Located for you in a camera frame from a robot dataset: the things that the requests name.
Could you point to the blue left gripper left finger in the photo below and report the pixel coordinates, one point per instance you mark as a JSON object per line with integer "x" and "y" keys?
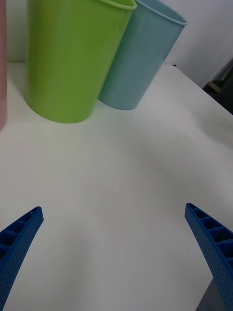
{"x": 17, "y": 247}

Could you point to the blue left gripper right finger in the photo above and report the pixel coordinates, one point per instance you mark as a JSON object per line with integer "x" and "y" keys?
{"x": 216, "y": 247}

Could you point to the pink plastic bin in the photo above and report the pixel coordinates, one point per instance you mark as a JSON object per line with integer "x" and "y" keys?
{"x": 2, "y": 73}

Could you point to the green plastic bin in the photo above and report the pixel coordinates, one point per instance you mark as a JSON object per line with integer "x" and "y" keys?
{"x": 68, "y": 73}

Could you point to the pale blue plastic bin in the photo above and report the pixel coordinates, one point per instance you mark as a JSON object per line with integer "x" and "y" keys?
{"x": 136, "y": 73}

